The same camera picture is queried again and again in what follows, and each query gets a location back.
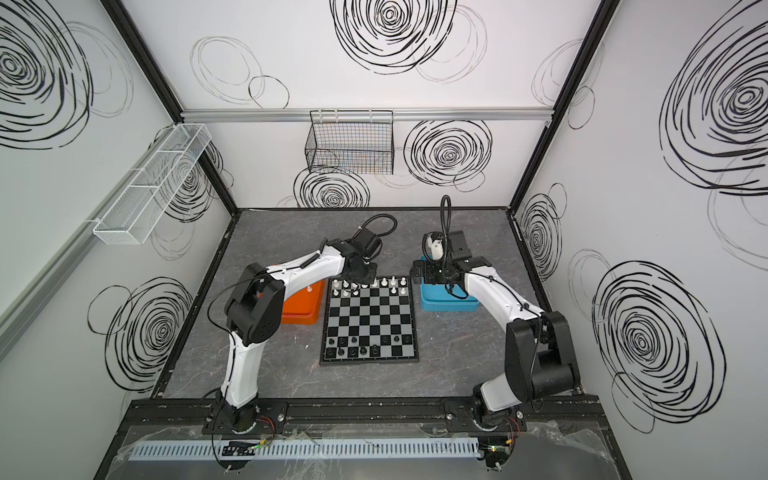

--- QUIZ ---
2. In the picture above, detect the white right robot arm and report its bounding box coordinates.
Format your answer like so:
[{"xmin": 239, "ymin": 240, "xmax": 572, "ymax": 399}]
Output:
[{"xmin": 412, "ymin": 231, "xmax": 581, "ymax": 428}]

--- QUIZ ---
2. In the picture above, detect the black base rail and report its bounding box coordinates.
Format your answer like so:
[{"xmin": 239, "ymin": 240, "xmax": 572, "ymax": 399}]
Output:
[{"xmin": 118, "ymin": 395, "xmax": 607, "ymax": 436}]

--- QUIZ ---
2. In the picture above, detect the black right frame post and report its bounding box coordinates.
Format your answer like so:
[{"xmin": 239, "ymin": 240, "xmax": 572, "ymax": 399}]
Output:
[{"xmin": 508, "ymin": 0, "xmax": 620, "ymax": 216}]

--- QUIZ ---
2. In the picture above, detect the blue plastic tray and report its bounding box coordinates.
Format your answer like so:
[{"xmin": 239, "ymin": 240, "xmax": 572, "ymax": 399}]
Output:
[{"xmin": 419, "ymin": 275, "xmax": 480, "ymax": 312}]

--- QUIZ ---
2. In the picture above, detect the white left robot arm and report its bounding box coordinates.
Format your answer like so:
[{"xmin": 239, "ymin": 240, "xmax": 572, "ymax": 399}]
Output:
[{"xmin": 220, "ymin": 227, "xmax": 382, "ymax": 433}]

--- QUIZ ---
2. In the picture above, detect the black vertical frame post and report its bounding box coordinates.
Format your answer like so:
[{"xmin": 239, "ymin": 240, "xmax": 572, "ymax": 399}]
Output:
[{"xmin": 99, "ymin": 0, "xmax": 239, "ymax": 217}]

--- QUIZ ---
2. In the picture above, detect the aluminium wall rail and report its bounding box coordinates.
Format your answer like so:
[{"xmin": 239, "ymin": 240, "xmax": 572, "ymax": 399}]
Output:
[{"xmin": 181, "ymin": 106, "xmax": 554, "ymax": 123}]

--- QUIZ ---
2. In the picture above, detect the white slotted cable duct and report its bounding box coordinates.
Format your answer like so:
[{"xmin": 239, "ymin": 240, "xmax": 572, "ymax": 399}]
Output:
[{"xmin": 127, "ymin": 438, "xmax": 481, "ymax": 461}]

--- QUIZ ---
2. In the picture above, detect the orange plastic tray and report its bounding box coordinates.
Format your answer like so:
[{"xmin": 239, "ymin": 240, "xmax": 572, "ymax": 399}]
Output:
[{"xmin": 276, "ymin": 267, "xmax": 325, "ymax": 325}]

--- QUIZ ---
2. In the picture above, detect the black wire basket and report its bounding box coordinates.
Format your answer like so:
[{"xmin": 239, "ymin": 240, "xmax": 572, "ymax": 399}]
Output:
[{"xmin": 304, "ymin": 120, "xmax": 395, "ymax": 175}]

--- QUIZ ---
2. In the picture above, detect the white mesh shelf basket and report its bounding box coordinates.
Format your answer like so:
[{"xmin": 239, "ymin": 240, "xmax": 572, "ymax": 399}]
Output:
[{"xmin": 93, "ymin": 124, "xmax": 212, "ymax": 246}]

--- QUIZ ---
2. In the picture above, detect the black and white chessboard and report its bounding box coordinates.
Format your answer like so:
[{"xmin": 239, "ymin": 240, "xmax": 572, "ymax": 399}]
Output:
[{"xmin": 320, "ymin": 276, "xmax": 419, "ymax": 364}]

